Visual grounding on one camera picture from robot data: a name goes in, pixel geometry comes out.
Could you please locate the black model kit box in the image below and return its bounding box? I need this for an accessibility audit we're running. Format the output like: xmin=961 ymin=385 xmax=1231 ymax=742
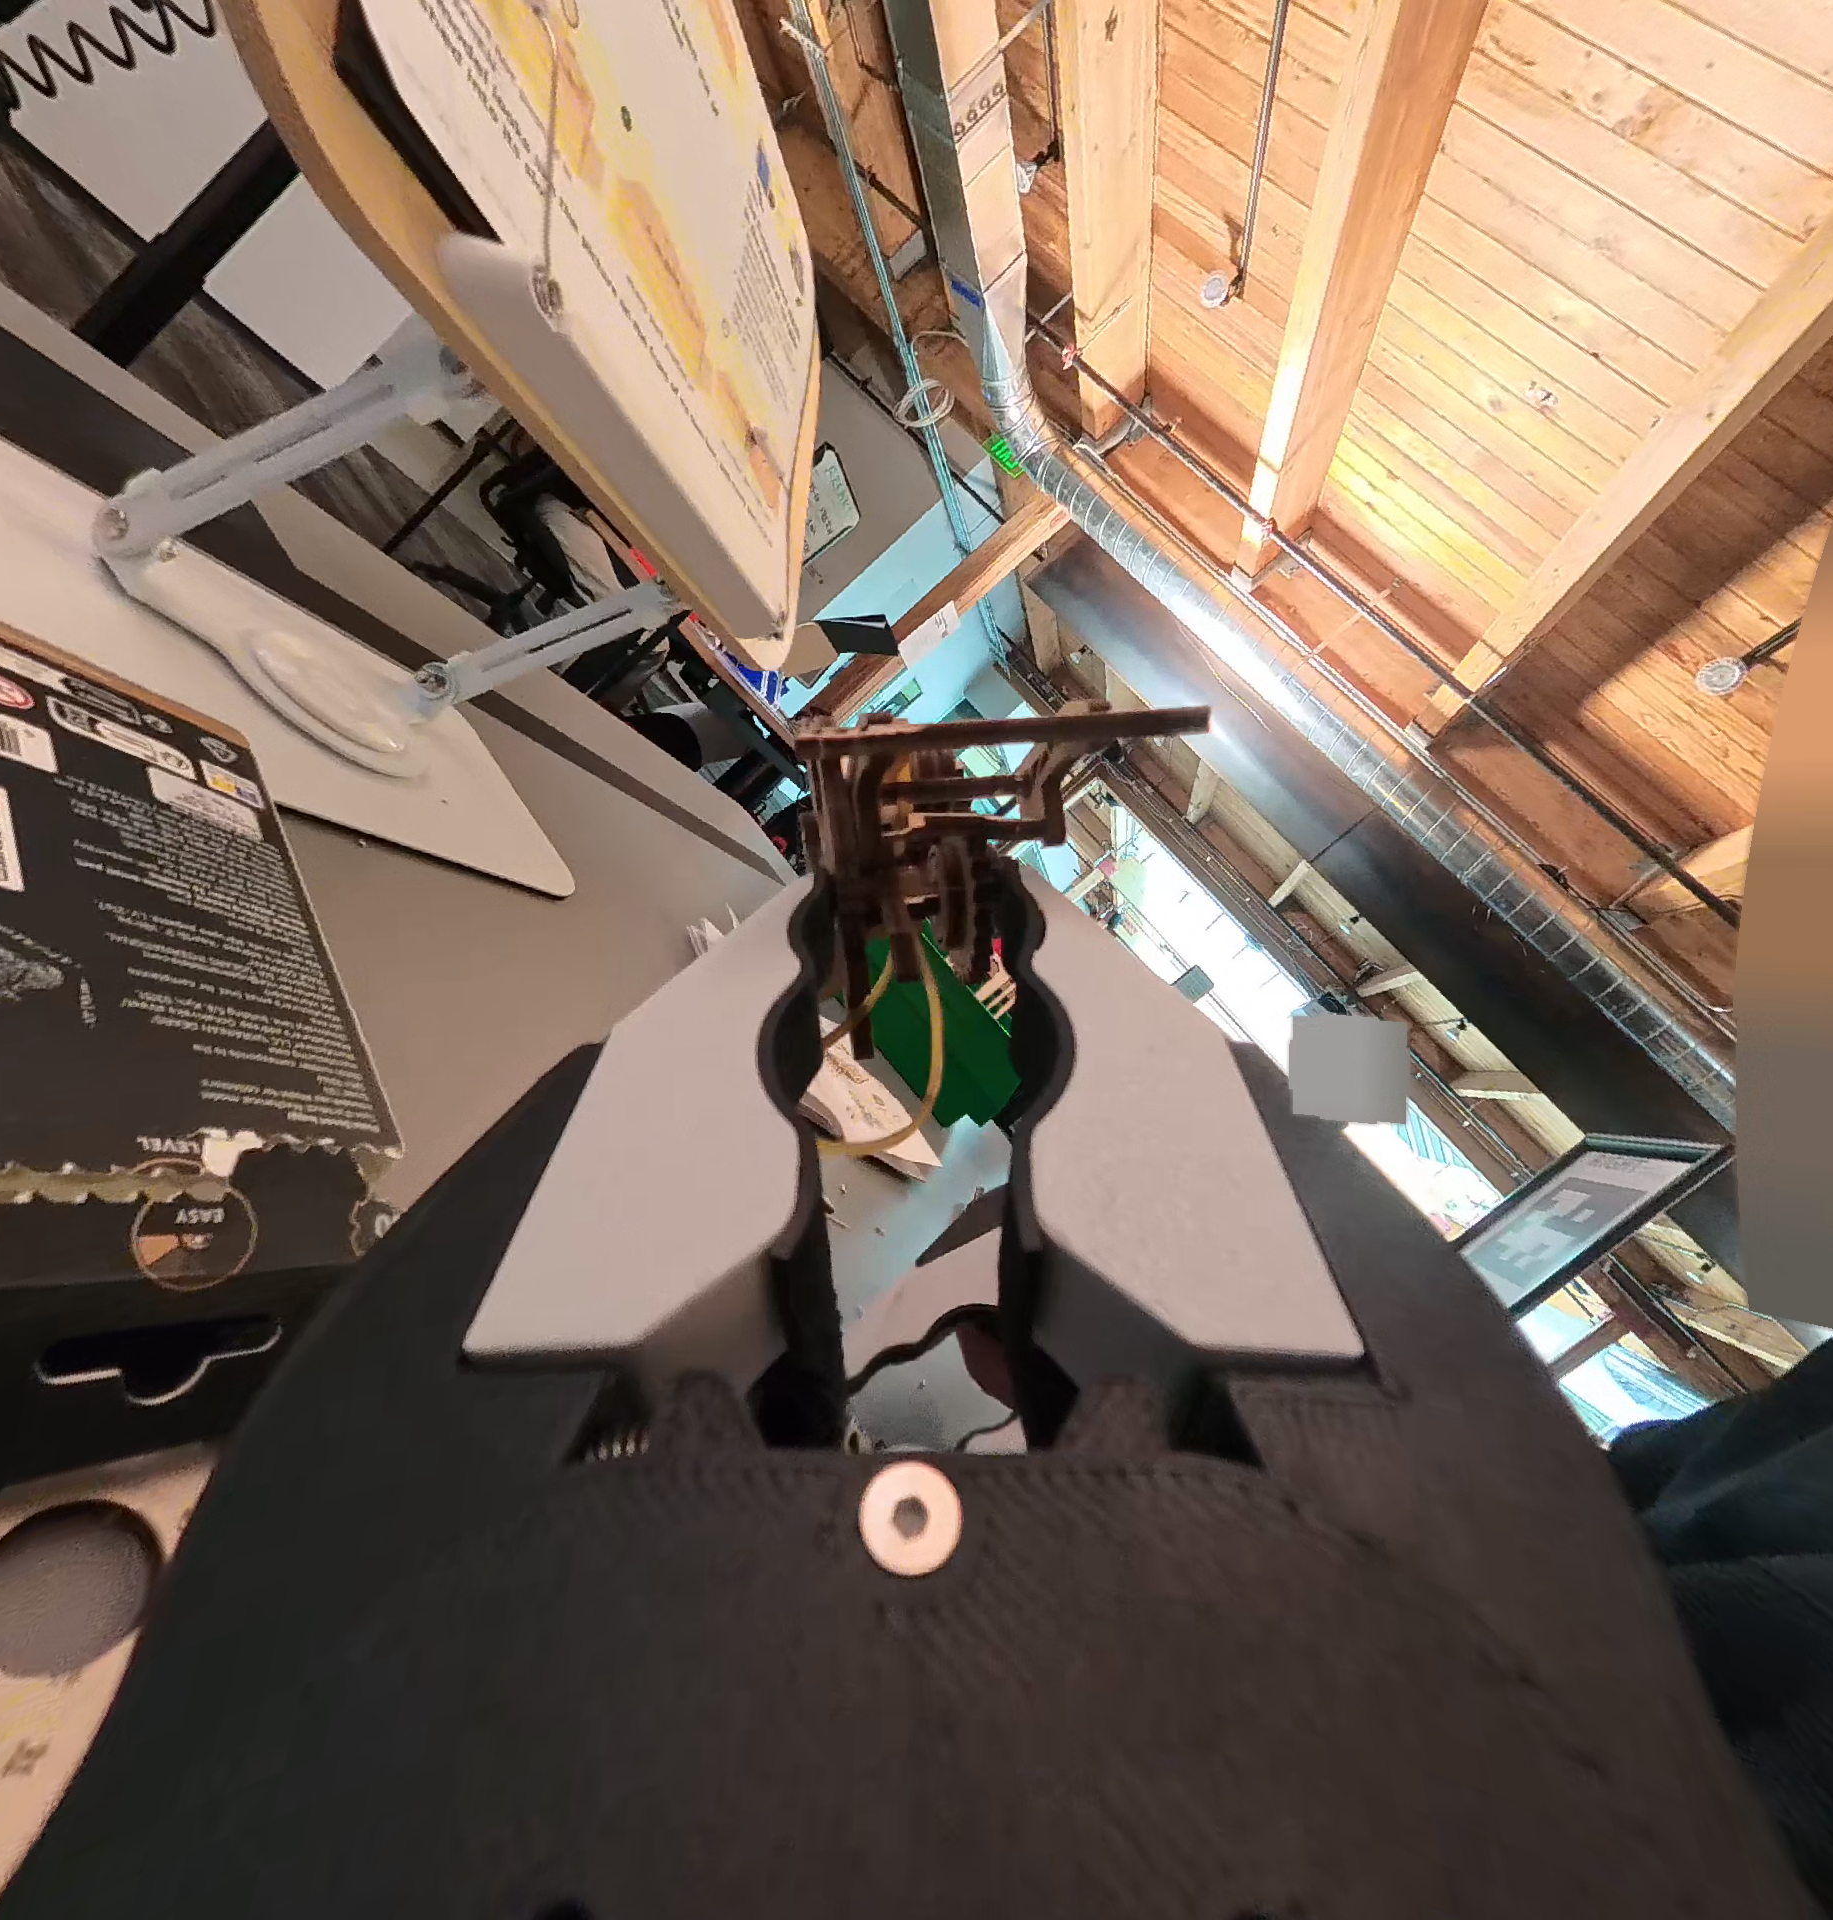
xmin=0 ymin=603 xmax=406 ymax=1505

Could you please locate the green storage bin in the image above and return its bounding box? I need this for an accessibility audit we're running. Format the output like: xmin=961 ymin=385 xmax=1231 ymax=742
xmin=861 ymin=918 xmax=1027 ymax=1131

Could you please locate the white instruction stand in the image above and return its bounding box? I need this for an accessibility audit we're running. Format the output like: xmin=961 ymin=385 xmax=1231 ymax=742
xmin=362 ymin=0 xmax=824 ymax=633

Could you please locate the white document stand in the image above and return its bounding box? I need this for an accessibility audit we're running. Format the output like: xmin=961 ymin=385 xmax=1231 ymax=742
xmin=0 ymin=0 xmax=830 ymax=905

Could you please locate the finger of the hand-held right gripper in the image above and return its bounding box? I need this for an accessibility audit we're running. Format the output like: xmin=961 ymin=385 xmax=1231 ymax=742
xmin=842 ymin=1253 xmax=1027 ymax=1455

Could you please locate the wooden model frame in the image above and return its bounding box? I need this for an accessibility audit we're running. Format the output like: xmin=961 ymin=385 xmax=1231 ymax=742
xmin=789 ymin=701 xmax=1215 ymax=1055

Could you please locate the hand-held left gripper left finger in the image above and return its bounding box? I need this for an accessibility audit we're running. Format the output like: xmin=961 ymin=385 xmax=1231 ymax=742
xmin=466 ymin=875 xmax=830 ymax=1371

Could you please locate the black device with coiled cable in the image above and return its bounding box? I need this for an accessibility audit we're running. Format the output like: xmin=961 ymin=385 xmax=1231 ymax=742
xmin=0 ymin=0 xmax=231 ymax=140

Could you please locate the punched wooden parts sheet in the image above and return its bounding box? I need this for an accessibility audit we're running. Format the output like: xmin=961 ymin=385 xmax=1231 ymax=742
xmin=0 ymin=1447 xmax=224 ymax=1920

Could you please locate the folded instruction booklet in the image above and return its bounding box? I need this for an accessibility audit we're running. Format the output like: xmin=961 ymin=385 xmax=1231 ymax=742
xmin=689 ymin=905 xmax=951 ymax=1182

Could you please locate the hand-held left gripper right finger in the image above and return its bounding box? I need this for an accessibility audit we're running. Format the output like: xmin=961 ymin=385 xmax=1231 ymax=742
xmin=994 ymin=873 xmax=1369 ymax=1420

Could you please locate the yellow rubber band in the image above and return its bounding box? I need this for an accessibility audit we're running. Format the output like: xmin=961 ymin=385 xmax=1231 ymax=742
xmin=819 ymin=929 xmax=958 ymax=1160

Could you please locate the black framed sign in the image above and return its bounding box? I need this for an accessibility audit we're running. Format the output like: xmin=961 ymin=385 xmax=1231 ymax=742
xmin=1455 ymin=1138 xmax=1739 ymax=1324

